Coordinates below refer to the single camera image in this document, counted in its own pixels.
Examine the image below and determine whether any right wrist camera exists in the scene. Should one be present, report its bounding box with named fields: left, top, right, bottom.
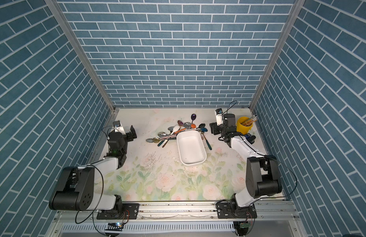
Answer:
left=215, top=108, right=223, bottom=126

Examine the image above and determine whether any white ceramic spoon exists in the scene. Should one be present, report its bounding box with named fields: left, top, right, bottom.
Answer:
left=169, top=125, right=181, bottom=138

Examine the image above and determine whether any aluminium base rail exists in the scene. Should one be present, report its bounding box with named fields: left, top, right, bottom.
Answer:
left=54, top=200, right=299, bottom=222

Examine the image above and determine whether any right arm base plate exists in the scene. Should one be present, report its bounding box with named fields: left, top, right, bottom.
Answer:
left=215, top=201, right=257, bottom=219

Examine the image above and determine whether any purple spoon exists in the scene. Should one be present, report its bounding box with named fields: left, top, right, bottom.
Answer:
left=191, top=114, right=196, bottom=123

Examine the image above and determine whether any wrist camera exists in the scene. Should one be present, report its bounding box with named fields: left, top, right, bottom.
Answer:
left=215, top=108, right=223, bottom=126
left=113, top=120, right=126, bottom=135

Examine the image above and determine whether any orange handled spoon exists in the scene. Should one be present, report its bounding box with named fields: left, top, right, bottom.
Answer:
left=174, top=124, right=196, bottom=134

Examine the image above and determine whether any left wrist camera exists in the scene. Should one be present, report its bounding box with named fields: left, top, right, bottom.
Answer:
left=113, top=120, right=126, bottom=135

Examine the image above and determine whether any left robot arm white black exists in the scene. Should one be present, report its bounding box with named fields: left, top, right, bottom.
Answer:
left=49, top=126, right=137, bottom=213

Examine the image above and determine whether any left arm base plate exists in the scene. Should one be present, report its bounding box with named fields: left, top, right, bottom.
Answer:
left=97, top=202, right=140, bottom=220

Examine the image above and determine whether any white plastic storage box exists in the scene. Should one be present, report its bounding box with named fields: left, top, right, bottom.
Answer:
left=177, top=130, right=207, bottom=166

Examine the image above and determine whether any steel spoon pink handle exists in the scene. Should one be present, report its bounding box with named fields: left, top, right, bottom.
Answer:
left=158, top=132, right=180, bottom=147

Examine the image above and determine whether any yellow pen cup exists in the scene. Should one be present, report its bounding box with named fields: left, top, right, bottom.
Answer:
left=236, top=117, right=253, bottom=135

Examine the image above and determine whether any floral table mat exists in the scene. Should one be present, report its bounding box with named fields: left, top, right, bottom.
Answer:
left=104, top=108, right=246, bottom=201

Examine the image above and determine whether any gold spoon green handle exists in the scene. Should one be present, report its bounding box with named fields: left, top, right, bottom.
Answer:
left=201, top=131, right=212, bottom=150

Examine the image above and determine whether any blue black stapler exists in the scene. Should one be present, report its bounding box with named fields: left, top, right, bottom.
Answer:
left=244, top=133, right=256, bottom=144

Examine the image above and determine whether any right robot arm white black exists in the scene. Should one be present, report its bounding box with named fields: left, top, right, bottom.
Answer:
left=210, top=112, right=282, bottom=208

